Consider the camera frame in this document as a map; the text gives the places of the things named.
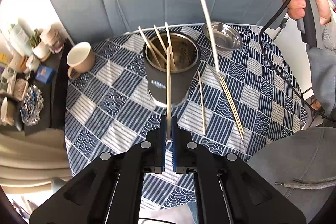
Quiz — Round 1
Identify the pink jar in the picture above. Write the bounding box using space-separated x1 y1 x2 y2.
42 26 59 43

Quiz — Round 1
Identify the wooden hairbrush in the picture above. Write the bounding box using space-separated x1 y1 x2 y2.
12 78 29 101

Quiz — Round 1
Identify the black cable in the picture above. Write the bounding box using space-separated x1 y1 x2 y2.
259 0 336 122

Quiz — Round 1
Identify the large beige mug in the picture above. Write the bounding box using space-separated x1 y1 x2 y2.
66 42 95 79

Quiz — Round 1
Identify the black side shelf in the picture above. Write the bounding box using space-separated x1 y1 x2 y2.
0 39 76 138

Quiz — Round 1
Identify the small beige cup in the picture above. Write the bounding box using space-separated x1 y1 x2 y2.
0 97 16 126

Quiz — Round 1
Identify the person's blue jeans leg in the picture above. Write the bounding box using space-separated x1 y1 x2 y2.
184 203 202 224

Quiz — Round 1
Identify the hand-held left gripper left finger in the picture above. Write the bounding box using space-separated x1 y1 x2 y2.
29 116 168 224

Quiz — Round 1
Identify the tall white bottle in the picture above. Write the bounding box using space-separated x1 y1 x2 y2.
10 22 30 50

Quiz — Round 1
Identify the beige curtain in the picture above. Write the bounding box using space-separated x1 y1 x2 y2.
0 130 72 195

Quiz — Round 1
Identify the black utensil holder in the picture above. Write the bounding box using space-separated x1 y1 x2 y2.
143 32 200 107

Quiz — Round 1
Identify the blue white patterned tablecloth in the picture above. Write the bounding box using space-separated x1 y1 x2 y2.
64 25 307 210

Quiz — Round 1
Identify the grey hoodie drawstring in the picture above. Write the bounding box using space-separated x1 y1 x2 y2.
274 179 336 189

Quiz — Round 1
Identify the person's right forearm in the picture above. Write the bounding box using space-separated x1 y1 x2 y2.
306 10 336 115

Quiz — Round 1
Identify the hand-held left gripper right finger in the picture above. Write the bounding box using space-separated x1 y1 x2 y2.
171 116 307 224

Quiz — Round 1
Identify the small potted plant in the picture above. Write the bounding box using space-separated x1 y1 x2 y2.
29 29 51 60

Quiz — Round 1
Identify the small blue box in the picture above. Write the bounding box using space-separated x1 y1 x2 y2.
34 65 55 84

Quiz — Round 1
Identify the stainless steel bowl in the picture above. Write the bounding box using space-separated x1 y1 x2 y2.
202 21 242 50

